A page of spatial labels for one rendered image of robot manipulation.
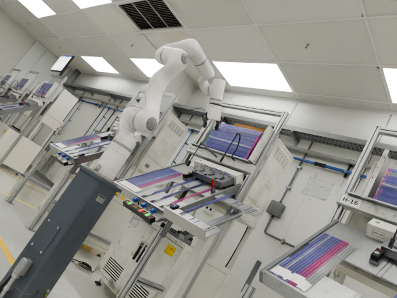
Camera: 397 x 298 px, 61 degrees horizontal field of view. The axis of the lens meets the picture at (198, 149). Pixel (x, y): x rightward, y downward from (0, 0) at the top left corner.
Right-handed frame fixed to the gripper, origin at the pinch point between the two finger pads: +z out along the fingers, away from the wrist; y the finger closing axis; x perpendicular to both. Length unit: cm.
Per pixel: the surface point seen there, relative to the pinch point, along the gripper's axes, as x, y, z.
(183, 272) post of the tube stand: 29, 18, 84
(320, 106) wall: -119, -232, -58
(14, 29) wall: -868, 121, -175
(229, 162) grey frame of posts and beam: -31, -43, 23
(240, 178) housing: -14, -43, 33
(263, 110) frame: -34, -69, -23
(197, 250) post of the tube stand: 29, 12, 71
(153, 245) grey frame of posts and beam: 6, 29, 77
